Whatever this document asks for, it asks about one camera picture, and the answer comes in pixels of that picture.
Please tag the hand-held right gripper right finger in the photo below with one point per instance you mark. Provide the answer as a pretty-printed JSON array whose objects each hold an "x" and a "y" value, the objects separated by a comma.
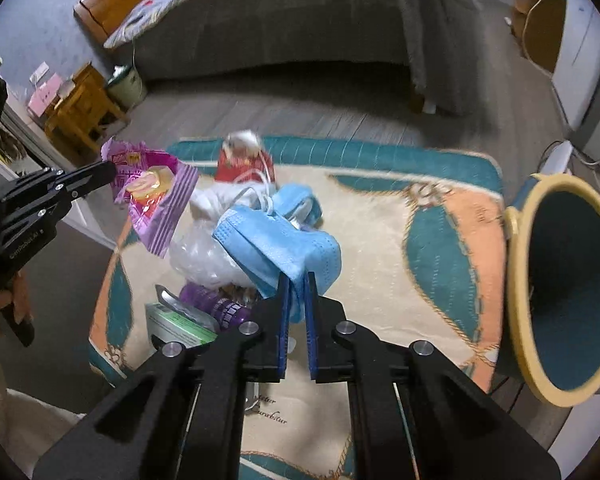
[{"x": 311, "y": 325}]

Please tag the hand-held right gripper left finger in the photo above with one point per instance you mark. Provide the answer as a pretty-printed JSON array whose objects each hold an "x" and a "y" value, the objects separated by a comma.
[{"x": 282, "y": 320}]

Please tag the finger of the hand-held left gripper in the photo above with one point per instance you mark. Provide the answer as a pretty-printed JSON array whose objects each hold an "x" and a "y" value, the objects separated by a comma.
[
  {"x": 70, "y": 175},
  {"x": 55, "y": 202}
]

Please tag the blue face mask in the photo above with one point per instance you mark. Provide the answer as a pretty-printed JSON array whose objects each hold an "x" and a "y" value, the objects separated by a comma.
[
  {"x": 300, "y": 196},
  {"x": 280, "y": 245}
]

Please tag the purple snack wrapper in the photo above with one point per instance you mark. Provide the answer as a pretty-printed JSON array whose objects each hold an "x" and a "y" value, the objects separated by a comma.
[{"x": 155, "y": 195}]

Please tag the red white snack packet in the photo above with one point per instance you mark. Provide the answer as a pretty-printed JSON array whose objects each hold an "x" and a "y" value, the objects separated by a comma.
[{"x": 240, "y": 166}]

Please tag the yellow bin with teal liner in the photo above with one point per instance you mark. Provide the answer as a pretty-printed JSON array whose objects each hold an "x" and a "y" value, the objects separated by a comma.
[{"x": 570, "y": 285}]

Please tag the person's left hand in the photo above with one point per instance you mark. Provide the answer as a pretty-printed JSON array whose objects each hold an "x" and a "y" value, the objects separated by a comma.
[{"x": 17, "y": 305}]

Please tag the wooden stool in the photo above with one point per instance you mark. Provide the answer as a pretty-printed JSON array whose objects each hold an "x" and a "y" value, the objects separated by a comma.
[{"x": 85, "y": 115}]

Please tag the purple plastic bottle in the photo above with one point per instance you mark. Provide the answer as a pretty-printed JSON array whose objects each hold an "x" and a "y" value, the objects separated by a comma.
[{"x": 215, "y": 305}]

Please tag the printed floor mat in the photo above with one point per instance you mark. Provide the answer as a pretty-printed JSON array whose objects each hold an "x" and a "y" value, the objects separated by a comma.
[{"x": 380, "y": 280}]

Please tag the pink box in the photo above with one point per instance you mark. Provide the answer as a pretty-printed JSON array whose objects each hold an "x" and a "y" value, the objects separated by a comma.
[{"x": 45, "y": 94}]

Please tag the green waste bin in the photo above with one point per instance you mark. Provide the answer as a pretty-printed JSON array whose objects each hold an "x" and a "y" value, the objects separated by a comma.
[{"x": 126, "y": 87}]

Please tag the clear plastic bag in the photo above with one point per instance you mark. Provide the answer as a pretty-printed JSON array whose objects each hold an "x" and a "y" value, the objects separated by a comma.
[{"x": 200, "y": 255}]

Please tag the green box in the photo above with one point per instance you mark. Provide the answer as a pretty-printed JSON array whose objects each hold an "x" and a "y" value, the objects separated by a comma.
[{"x": 177, "y": 329}]

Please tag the crumpled white plastic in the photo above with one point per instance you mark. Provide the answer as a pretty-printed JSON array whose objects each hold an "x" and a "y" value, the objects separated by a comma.
[{"x": 215, "y": 203}]

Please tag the person's white clothing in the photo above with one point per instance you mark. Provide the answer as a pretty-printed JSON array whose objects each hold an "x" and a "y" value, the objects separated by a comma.
[{"x": 25, "y": 425}]

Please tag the grey bedspread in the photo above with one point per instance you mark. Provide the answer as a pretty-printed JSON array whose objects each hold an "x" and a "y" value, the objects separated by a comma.
[{"x": 280, "y": 25}]

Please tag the white power strip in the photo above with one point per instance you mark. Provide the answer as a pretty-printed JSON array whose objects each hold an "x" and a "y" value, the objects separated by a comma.
[{"x": 557, "y": 157}]

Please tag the white air purifier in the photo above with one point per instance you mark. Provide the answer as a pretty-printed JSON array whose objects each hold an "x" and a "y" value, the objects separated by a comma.
[{"x": 580, "y": 70}]

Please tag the wooden cabinet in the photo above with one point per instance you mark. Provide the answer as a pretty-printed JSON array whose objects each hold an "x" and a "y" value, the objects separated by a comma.
[{"x": 542, "y": 25}]

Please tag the wooden bed frame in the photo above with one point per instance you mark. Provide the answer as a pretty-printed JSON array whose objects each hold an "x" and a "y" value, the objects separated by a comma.
[{"x": 110, "y": 5}]

